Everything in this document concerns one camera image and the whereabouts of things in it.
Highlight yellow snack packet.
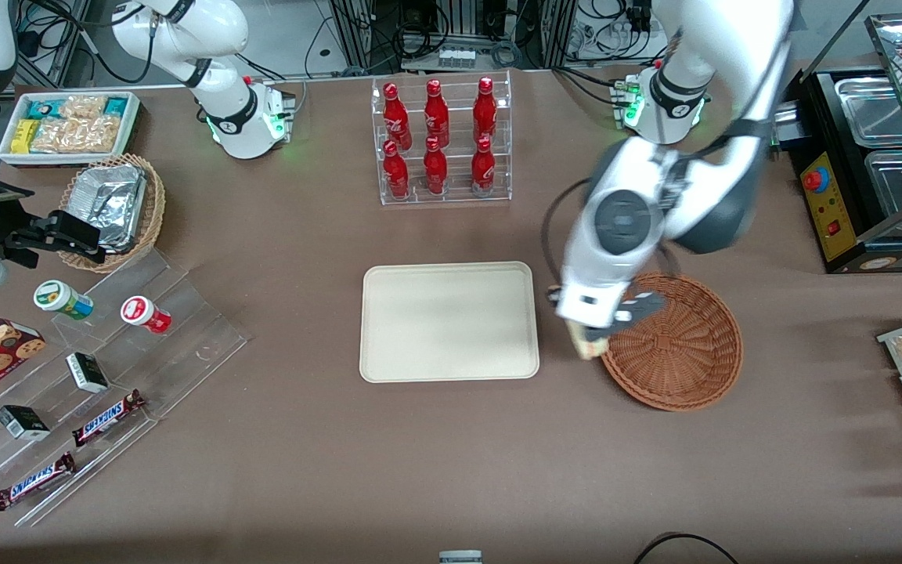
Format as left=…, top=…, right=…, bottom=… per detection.
left=10, top=118, right=39, bottom=155

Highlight green lid cup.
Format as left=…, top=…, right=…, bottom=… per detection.
left=34, top=280, right=95, bottom=321

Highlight snickers chocolate bar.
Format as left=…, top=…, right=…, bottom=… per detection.
left=72, top=389, right=146, bottom=448
left=0, top=452, right=77, bottom=512

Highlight cream rectangular tray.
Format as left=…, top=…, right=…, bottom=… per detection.
left=359, top=262, right=540, bottom=384

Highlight aluminium foil containers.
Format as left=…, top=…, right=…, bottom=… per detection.
left=68, top=164, right=147, bottom=254

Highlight triangle sandwich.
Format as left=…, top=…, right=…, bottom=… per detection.
left=568, top=317, right=617, bottom=362

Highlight silver metal block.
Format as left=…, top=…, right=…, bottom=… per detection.
left=772, top=102, right=802, bottom=150

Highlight small clear snack bag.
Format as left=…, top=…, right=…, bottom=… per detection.
left=59, top=95, right=108, bottom=121

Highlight red lid cup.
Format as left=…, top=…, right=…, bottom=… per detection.
left=121, top=295, right=172, bottom=335

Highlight black loop cable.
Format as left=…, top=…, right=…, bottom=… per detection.
left=633, top=532, right=740, bottom=564

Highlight oval tan wicker basket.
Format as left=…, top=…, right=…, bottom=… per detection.
left=58, top=154, right=167, bottom=273

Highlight red cola bottle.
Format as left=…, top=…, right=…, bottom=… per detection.
left=382, top=140, right=411, bottom=200
left=422, top=136, right=449, bottom=197
left=471, top=136, right=497, bottom=197
left=472, top=76, right=499, bottom=145
left=424, top=79, right=451, bottom=148
left=382, top=82, right=413, bottom=151

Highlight small black box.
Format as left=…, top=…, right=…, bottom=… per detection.
left=0, top=404, right=51, bottom=441
left=65, top=352, right=110, bottom=394

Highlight black food warmer case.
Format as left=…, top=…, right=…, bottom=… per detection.
left=770, top=14, right=902, bottom=274

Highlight clear acrylic bottle rack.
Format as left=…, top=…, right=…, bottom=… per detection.
left=370, top=70, right=514, bottom=207

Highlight clear acrylic stepped display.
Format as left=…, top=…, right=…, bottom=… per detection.
left=0, top=248, right=249, bottom=528

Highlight round brown wicker basket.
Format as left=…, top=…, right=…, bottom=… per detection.
left=599, top=271, right=744, bottom=412

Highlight white plastic snack bin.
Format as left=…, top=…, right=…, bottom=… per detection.
left=0, top=91, right=142, bottom=168

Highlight large clear snack bag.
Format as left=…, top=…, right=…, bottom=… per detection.
left=30, top=115, right=121, bottom=155

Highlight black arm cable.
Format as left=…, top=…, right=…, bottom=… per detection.
left=540, top=179, right=601, bottom=305

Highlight coiled black cable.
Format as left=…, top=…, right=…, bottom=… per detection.
left=489, top=40, right=525, bottom=69

